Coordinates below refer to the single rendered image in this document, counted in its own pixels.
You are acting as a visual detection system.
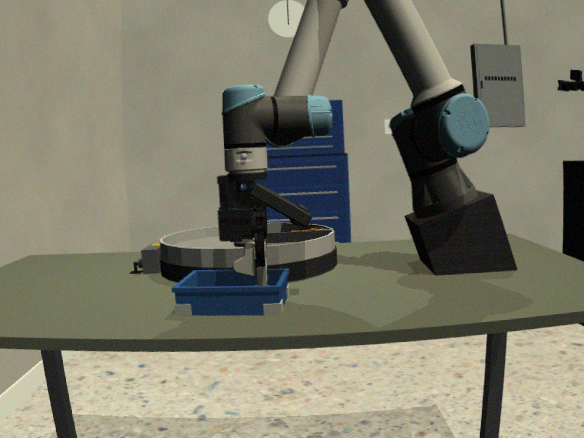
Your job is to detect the blue crate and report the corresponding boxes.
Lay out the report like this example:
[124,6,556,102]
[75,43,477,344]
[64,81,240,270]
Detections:
[172,268,290,316]

